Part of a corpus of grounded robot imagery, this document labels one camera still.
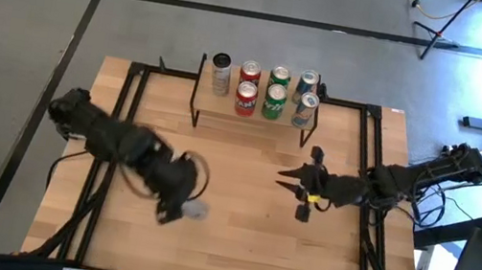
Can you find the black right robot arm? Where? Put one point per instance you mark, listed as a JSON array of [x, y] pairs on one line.
[[434, 170]]

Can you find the yellow tape tag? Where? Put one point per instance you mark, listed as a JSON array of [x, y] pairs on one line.
[[314, 198]]

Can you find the teal slim energy drink can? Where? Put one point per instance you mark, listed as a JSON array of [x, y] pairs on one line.
[[305, 111], [306, 83]]

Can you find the black metal table frame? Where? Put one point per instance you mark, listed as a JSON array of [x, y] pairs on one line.
[[168, 73]]

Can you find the red and blue soda can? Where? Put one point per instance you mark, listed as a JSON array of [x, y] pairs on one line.
[[245, 102], [251, 69]]

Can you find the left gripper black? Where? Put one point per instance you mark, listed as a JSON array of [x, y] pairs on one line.
[[177, 185]]

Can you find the wooden shelf with black legs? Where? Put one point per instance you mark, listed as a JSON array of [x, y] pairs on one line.
[[222, 103]]

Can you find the black tripod stand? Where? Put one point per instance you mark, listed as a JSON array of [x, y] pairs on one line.
[[438, 34]]

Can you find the small white sticker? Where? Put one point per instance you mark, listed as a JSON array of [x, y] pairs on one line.
[[397, 111]]

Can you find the tall silver beverage can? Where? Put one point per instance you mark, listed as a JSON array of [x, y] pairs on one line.
[[196, 209], [220, 81]]

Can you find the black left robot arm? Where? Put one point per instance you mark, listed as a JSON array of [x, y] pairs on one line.
[[123, 145]]

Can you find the green Sprite can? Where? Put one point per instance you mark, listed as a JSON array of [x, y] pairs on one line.
[[273, 106], [280, 74]]

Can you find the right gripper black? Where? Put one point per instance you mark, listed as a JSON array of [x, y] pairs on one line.
[[318, 183]]

